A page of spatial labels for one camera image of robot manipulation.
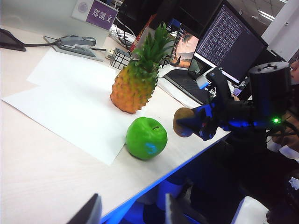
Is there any grey stapler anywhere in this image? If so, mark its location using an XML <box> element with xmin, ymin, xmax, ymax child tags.
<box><xmin>43</xmin><ymin>35</ymin><xmax>105</xmax><ymax>62</ymax></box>

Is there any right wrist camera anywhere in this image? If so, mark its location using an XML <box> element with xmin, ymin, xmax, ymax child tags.
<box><xmin>195</xmin><ymin>66</ymin><xmax>233</xmax><ymax>103</ymax></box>

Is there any black tablet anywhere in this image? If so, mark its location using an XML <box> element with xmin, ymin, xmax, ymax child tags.
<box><xmin>0</xmin><ymin>28</ymin><xmax>27</xmax><ymax>52</ymax></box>

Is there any black computer monitor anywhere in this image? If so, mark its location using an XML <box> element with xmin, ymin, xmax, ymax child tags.
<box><xmin>193</xmin><ymin>0</ymin><xmax>269</xmax><ymax>84</ymax></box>

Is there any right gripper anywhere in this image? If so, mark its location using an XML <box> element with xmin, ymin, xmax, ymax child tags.
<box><xmin>176</xmin><ymin>99</ymin><xmax>255</xmax><ymax>141</ymax></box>

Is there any silver mirror cube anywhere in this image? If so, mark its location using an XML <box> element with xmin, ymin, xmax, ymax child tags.
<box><xmin>109</xmin><ymin>48</ymin><xmax>131</xmax><ymax>70</ymax></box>

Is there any purple and white name plate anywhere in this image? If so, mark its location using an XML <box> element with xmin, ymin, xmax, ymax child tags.
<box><xmin>71</xmin><ymin>0</ymin><xmax>119</xmax><ymax>31</ymax></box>

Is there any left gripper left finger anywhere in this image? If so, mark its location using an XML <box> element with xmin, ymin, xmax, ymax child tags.
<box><xmin>66</xmin><ymin>193</ymin><xmax>103</xmax><ymax>224</ymax></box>

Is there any thick black cable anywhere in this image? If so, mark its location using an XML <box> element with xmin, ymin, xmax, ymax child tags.
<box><xmin>22</xmin><ymin>38</ymin><xmax>61</xmax><ymax>48</ymax></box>

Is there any artificial pineapple with green crown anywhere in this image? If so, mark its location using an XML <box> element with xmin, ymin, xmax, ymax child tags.
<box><xmin>110</xmin><ymin>22</ymin><xmax>176</xmax><ymax>114</ymax></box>

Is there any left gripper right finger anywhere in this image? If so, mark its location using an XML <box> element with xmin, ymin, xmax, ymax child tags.
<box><xmin>165</xmin><ymin>193</ymin><xmax>208</xmax><ymax>224</ymax></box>

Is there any open grey laptop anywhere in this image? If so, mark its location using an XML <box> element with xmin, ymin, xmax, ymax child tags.
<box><xmin>163</xmin><ymin>17</ymin><xmax>212</xmax><ymax>105</ymax></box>

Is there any white paper sheet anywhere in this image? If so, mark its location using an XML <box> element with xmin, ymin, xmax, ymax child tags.
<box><xmin>27</xmin><ymin>48</ymin><xmax>122</xmax><ymax>88</ymax></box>
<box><xmin>2</xmin><ymin>77</ymin><xmax>128</xmax><ymax>165</ymax></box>

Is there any reddish brown box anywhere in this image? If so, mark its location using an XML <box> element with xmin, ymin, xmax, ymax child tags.
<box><xmin>129</xmin><ymin>14</ymin><xmax>157</xmax><ymax>52</ymax></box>

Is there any brown fuzzy kiwi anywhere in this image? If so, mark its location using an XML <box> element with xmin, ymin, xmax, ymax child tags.
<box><xmin>173</xmin><ymin>107</ymin><xmax>195</xmax><ymax>138</ymax></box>

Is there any shiny green apple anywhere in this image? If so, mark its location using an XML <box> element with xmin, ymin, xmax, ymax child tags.
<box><xmin>126</xmin><ymin>116</ymin><xmax>168</xmax><ymax>161</ymax></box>

